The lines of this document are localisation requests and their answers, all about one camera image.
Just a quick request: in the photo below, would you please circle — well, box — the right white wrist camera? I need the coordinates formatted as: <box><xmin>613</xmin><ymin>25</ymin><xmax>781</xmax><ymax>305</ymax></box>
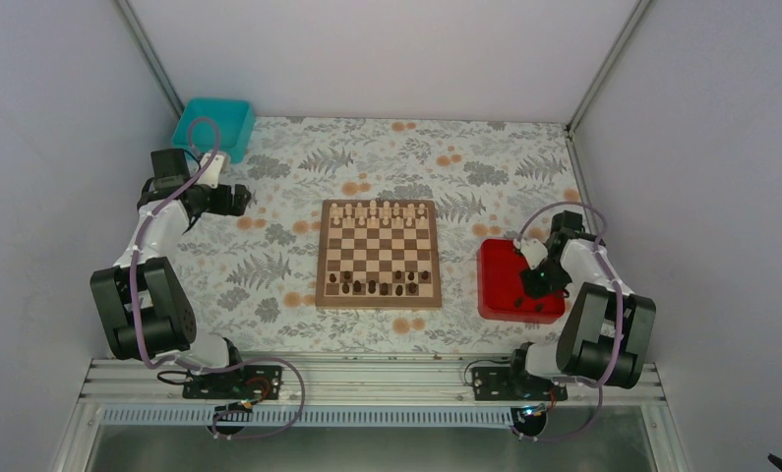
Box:
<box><xmin>512</xmin><ymin>238</ymin><xmax>549</xmax><ymax>270</ymax></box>

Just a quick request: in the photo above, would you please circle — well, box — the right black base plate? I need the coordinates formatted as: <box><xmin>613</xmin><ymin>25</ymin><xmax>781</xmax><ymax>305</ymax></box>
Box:
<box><xmin>463</xmin><ymin>360</ymin><xmax>569</xmax><ymax>402</ymax></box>

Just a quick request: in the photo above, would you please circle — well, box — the teal plastic bin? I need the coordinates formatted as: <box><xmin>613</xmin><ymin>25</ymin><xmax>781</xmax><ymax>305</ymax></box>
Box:
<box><xmin>170</xmin><ymin>97</ymin><xmax>256</xmax><ymax>162</ymax></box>

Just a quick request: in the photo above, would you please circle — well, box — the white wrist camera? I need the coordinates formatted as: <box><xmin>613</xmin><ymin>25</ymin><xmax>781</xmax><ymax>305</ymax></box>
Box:
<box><xmin>512</xmin><ymin>238</ymin><xmax>549</xmax><ymax>270</ymax></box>
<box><xmin>197</xmin><ymin>149</ymin><xmax>229</xmax><ymax>189</ymax></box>

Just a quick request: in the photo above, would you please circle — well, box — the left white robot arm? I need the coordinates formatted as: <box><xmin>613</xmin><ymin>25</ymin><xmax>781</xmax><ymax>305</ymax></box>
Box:
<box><xmin>90</xmin><ymin>147</ymin><xmax>252</xmax><ymax>398</ymax></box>

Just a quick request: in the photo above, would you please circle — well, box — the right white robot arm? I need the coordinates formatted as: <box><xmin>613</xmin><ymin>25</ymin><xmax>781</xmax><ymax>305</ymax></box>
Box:
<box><xmin>506</xmin><ymin>210</ymin><xmax>656</xmax><ymax>400</ymax></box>

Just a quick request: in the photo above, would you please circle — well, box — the floral patterned table mat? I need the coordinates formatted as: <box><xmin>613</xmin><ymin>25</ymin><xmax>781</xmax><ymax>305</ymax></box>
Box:
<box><xmin>173</xmin><ymin>117</ymin><xmax>580</xmax><ymax>354</ymax></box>

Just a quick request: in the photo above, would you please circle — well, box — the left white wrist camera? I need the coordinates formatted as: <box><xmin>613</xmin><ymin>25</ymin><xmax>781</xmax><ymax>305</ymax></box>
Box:
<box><xmin>197</xmin><ymin>149</ymin><xmax>229</xmax><ymax>189</ymax></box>

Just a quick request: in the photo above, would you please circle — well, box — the aluminium mounting rail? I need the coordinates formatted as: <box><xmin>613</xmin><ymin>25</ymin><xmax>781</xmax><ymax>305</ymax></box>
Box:
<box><xmin>54</xmin><ymin>354</ymin><xmax>688</xmax><ymax>471</ymax></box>

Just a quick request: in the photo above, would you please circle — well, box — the red plastic tray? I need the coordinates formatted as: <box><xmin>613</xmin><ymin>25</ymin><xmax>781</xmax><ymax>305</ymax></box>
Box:
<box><xmin>477</xmin><ymin>238</ymin><xmax>566</xmax><ymax>325</ymax></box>

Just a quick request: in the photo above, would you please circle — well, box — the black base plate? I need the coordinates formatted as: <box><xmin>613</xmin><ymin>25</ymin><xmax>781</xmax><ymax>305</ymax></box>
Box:
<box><xmin>463</xmin><ymin>360</ymin><xmax>569</xmax><ymax>402</ymax></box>
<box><xmin>182</xmin><ymin>364</ymin><xmax>282</xmax><ymax>401</ymax></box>

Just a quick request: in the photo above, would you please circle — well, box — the wooden chessboard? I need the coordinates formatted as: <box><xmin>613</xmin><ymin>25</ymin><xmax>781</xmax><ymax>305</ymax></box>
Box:
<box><xmin>315</xmin><ymin>211</ymin><xmax>443</xmax><ymax>310</ymax></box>

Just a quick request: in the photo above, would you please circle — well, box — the white chess pieces row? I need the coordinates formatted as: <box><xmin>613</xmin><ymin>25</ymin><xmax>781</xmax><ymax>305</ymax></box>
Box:
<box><xmin>322</xmin><ymin>200</ymin><xmax>436</xmax><ymax>229</ymax></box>

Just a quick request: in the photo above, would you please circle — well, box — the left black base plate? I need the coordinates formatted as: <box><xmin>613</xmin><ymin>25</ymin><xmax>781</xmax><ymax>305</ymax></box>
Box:
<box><xmin>182</xmin><ymin>364</ymin><xmax>282</xmax><ymax>401</ymax></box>

